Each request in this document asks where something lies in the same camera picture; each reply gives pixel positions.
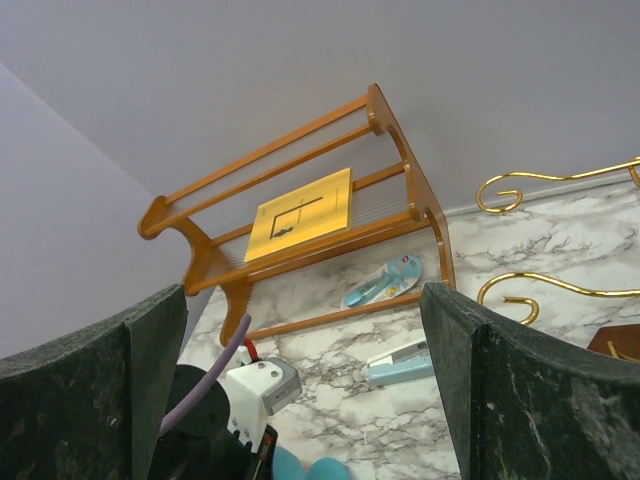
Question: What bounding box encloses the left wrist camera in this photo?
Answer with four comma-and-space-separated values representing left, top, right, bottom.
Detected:
222, 357, 302, 453

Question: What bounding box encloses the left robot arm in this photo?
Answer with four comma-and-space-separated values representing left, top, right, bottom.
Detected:
148, 383, 277, 479

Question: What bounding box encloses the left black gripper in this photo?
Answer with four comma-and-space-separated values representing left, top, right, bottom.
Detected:
199, 425, 278, 480

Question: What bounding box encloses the light blue stapler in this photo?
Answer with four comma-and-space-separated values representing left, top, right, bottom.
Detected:
367, 337, 434, 386

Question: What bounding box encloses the wooden shelf rack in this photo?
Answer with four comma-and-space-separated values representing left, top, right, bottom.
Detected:
137, 84, 456, 344

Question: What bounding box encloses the yellow book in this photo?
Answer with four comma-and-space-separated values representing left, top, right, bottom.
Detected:
244, 168, 352, 263

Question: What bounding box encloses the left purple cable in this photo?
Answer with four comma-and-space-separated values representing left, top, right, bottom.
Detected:
158, 313, 253, 439

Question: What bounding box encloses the wine glass rack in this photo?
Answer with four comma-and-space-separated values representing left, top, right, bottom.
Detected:
474, 155, 640, 362

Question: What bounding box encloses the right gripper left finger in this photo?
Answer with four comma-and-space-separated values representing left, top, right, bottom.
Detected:
1, 285, 188, 479

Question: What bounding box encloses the blue correction tape package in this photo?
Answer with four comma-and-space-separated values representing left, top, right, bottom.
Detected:
340, 254, 423, 309

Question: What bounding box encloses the blue wine glass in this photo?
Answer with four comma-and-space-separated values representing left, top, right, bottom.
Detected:
272, 446, 352, 480

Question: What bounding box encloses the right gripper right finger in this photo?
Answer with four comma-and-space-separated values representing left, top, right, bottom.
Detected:
420, 283, 639, 479

